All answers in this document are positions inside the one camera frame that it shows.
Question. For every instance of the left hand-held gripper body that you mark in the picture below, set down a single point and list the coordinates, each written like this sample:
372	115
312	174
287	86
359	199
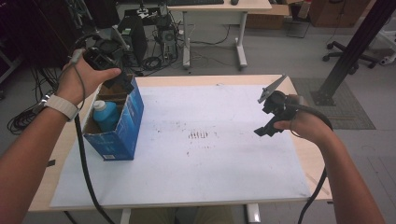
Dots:
101	59

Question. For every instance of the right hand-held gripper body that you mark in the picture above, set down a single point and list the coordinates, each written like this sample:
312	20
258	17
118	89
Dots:
278	102

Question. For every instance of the blue plastic bottle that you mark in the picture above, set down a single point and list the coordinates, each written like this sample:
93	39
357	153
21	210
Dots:
106	119

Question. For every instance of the blue cardboard box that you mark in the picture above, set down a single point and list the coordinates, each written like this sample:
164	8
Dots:
127	130

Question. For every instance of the person's left hand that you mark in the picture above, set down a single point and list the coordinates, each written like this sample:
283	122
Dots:
79	81

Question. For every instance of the person's right hand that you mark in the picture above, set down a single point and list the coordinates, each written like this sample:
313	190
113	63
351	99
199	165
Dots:
306	127

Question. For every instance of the black computer tower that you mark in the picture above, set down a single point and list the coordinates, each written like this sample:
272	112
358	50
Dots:
135	37

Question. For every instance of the white wrist watch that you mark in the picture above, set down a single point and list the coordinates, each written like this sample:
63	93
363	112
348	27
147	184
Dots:
62	106

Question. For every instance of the grey computer tower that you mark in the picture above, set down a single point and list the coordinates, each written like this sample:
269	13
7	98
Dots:
169	42

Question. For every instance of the grey floor mat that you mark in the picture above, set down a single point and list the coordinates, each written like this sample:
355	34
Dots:
348	109

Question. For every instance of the white paper sheet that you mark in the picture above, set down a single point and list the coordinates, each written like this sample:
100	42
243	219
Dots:
202	174

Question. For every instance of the white table leg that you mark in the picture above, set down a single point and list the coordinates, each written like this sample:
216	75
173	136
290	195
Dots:
252	213

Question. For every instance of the black office chair base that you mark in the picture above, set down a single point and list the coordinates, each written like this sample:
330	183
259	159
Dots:
348	54

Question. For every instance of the brown cardboard box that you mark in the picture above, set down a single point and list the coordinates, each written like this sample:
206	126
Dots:
267	17

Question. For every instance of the black tape strip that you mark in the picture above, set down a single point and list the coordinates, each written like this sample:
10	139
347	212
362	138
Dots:
51	163

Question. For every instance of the black keyboard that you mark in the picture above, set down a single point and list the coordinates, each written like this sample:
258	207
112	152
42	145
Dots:
196	2

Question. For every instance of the brown wooden cabinet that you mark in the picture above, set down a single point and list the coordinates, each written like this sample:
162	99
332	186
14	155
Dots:
336	12

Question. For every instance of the white office desk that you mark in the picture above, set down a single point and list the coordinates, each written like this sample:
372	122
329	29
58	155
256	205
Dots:
218	12

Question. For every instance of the black computer mouse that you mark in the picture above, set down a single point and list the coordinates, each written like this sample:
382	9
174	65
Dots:
235	2

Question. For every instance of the black metal post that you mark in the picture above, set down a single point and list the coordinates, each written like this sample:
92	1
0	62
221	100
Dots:
351	49

